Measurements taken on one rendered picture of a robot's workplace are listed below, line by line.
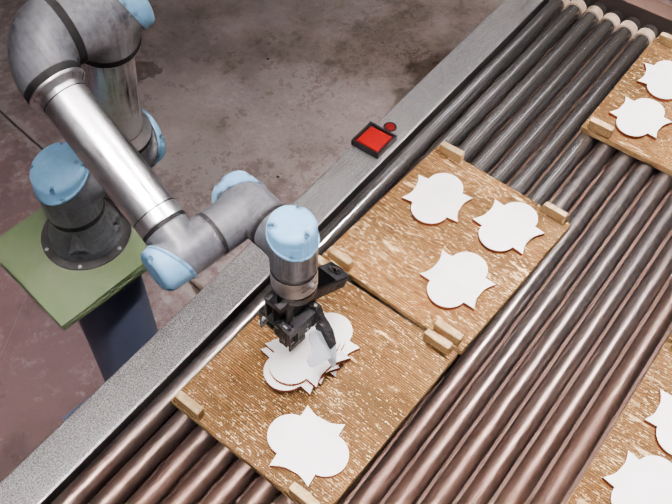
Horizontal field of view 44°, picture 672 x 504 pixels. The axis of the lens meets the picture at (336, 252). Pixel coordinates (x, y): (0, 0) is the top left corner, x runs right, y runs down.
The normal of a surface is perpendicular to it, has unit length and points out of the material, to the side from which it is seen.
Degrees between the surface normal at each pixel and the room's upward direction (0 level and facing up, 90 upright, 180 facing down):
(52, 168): 11
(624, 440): 0
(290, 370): 0
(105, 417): 0
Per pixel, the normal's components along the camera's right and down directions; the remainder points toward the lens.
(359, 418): 0.02, -0.60
